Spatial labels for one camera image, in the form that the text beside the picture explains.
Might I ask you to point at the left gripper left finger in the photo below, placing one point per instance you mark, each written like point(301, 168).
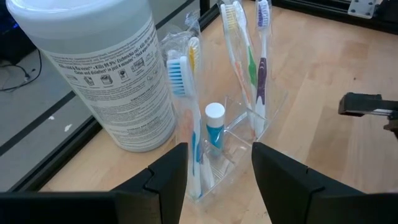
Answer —
point(161, 193)

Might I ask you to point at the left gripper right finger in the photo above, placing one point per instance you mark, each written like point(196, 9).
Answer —
point(286, 193)

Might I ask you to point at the blue mouthwash bottle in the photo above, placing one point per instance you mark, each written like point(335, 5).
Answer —
point(215, 113)

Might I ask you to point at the blue toothbrush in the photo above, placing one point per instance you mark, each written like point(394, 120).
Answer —
point(177, 74)

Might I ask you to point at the orange toothbrush yellow bristles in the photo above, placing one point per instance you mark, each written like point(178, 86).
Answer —
point(230, 18)

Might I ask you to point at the clear acrylic organizer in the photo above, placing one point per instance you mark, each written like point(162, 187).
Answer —
point(239, 137)

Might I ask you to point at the white wipes canister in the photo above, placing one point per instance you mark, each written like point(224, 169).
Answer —
point(99, 77)

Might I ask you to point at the white toothbrush yellow bristles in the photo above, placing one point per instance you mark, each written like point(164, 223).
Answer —
point(194, 54)

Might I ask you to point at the dark floor equipment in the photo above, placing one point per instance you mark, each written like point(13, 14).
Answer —
point(12, 40)

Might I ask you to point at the silver corner bracket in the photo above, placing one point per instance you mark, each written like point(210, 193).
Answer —
point(362, 7)

